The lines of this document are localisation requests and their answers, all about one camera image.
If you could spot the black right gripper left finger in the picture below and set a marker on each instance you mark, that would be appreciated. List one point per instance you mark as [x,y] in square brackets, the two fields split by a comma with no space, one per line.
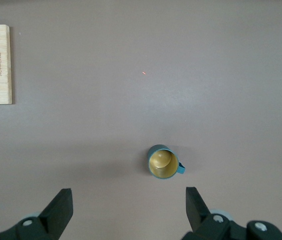
[51,215]

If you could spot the dark teal cup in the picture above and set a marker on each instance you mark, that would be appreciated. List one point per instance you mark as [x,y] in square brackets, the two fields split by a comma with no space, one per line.
[162,165]

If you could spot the brown table mat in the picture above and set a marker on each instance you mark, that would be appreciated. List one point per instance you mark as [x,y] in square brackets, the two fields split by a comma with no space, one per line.
[130,100]

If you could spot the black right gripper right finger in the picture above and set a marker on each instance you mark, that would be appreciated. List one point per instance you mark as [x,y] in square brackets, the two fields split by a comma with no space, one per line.
[198,212]

